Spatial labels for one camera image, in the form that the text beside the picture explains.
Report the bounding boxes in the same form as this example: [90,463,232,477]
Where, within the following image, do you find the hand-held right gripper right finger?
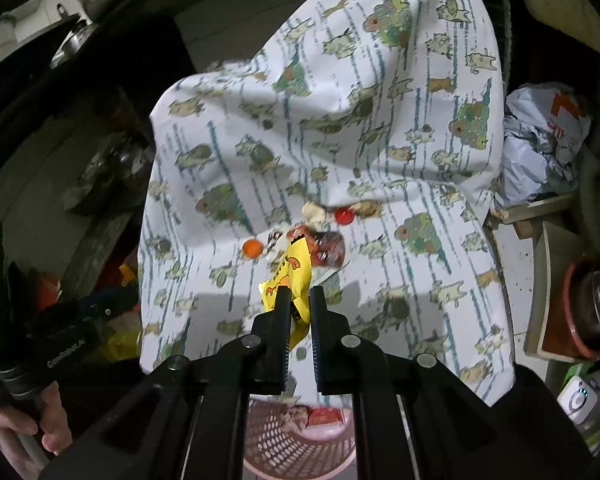
[309,285,600,480]

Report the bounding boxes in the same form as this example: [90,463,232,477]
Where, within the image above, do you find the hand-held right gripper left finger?
[40,286,293,480]

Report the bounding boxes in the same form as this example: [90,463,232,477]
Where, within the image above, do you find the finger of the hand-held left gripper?
[77,287,138,323]

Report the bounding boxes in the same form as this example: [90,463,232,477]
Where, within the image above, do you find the yellow snack wrapper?
[259,239,315,352]

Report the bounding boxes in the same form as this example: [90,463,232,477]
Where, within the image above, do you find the pink perforated plastic basket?
[242,394,358,480]

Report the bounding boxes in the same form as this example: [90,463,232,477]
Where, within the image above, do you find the person's left hand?
[0,381,73,467]

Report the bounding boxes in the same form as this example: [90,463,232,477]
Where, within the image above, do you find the yellow plastic bag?
[97,319,144,364]

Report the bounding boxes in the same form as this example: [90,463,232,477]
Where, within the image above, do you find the white red snack wrapper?
[307,407,344,428]

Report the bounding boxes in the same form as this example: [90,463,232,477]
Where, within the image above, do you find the small black white wrapper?
[265,230,287,262]

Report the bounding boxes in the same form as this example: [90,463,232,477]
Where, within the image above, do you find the clear red snack wrapper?
[286,225,349,272]

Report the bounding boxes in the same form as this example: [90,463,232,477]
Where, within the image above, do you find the crumpled white tissue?
[301,201,331,226]

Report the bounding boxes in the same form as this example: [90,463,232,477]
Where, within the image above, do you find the brown food scrap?
[352,199,384,219]

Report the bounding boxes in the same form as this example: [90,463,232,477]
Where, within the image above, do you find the animal print white cloth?
[137,0,517,408]

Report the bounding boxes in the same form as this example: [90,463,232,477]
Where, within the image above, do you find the beige wooden board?
[524,220,583,361]

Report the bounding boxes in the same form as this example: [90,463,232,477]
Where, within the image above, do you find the wooden stool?
[497,192,581,242]

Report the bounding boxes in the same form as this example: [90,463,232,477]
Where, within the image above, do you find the red plastic basin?
[561,259,600,362]

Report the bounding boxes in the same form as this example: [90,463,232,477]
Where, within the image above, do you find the metal pot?
[50,5,97,69]

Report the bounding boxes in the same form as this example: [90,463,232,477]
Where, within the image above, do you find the white round-button device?
[556,377,600,442]

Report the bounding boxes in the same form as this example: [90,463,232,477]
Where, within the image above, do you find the white plastic bag orange print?
[495,82,594,211]

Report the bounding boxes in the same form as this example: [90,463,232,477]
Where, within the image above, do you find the olive cloth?
[516,0,600,67]

